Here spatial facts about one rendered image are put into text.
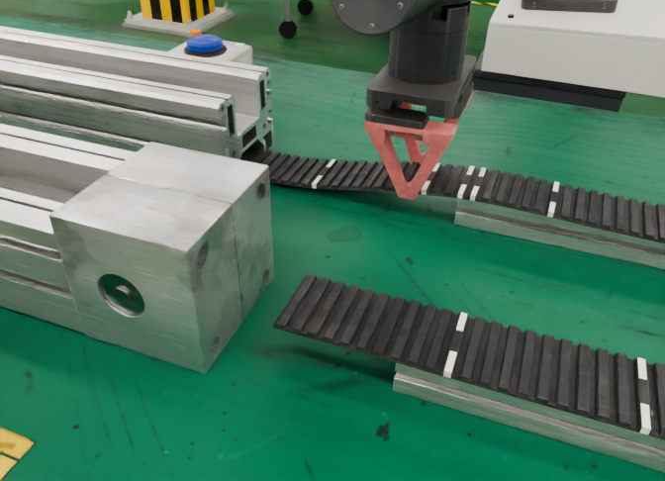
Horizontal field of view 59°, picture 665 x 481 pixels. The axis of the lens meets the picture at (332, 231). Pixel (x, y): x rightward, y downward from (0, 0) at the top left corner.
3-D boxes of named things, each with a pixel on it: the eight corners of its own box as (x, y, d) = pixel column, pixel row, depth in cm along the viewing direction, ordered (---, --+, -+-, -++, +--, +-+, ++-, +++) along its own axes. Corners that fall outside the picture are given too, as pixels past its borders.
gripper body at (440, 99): (363, 112, 44) (367, 9, 40) (399, 67, 52) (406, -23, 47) (450, 126, 42) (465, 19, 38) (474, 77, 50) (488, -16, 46)
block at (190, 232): (288, 259, 46) (284, 148, 40) (205, 375, 36) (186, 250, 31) (186, 234, 48) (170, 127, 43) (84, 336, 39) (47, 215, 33)
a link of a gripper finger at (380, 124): (359, 203, 49) (363, 94, 43) (383, 164, 54) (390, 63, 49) (440, 220, 47) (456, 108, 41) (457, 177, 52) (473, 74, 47)
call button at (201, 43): (230, 52, 68) (229, 35, 67) (212, 63, 65) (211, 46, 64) (200, 48, 69) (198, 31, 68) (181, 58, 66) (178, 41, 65)
